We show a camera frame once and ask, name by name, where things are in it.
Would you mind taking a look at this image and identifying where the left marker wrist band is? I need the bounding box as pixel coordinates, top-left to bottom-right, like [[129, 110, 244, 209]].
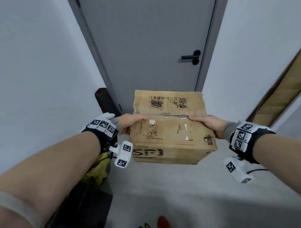
[[81, 112, 120, 154]]

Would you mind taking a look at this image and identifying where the dark brown post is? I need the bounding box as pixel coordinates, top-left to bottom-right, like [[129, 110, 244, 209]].
[[95, 88, 122, 117]]

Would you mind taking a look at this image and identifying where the black camera cable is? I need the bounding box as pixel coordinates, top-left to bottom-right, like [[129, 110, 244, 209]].
[[246, 168, 268, 175], [96, 155, 118, 165]]

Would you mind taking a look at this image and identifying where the person's left hand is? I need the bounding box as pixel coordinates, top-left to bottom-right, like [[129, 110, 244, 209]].
[[115, 113, 151, 136]]

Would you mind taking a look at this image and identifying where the taped brown cardboard box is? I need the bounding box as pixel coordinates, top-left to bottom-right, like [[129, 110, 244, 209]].
[[129, 90, 218, 165]]

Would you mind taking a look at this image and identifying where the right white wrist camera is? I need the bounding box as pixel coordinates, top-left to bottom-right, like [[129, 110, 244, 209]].
[[223, 156, 254, 184]]

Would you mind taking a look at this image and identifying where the grey door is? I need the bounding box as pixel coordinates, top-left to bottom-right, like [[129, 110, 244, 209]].
[[68, 0, 229, 113]]

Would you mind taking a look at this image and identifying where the person's right hand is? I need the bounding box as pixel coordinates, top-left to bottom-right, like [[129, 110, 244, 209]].
[[188, 114, 229, 140]]

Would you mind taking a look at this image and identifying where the marker wrist band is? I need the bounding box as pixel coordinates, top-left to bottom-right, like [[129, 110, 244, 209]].
[[223, 121, 276, 164], [81, 112, 120, 154]]

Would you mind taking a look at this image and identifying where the black door handle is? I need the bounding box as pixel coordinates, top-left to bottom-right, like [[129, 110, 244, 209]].
[[181, 49, 202, 65]]

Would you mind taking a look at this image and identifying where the yellow bag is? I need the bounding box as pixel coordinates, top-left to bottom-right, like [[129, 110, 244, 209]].
[[81, 151, 111, 186]]

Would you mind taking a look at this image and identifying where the flat brown cardboard sheet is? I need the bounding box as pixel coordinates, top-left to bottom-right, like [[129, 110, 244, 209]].
[[246, 49, 301, 128]]

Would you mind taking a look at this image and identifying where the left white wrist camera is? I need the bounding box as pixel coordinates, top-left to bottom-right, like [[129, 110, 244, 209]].
[[109, 141, 134, 168]]

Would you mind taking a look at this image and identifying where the red shoe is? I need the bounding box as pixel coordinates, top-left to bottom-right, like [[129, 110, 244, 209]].
[[157, 216, 171, 228]]

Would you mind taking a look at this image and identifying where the person's right forearm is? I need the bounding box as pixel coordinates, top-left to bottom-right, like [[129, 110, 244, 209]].
[[253, 132, 301, 195]]

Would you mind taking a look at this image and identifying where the black bag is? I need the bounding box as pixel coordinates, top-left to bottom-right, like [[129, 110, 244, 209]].
[[51, 181, 113, 228]]

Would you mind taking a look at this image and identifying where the person's left forearm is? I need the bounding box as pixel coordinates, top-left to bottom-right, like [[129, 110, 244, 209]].
[[0, 131, 102, 228]]

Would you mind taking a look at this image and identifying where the right marker wrist band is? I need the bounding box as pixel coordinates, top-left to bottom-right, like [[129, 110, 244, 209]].
[[223, 121, 276, 164]]

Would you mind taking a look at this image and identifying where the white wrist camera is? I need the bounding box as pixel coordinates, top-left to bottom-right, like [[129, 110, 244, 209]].
[[223, 156, 254, 184], [109, 141, 134, 168]]

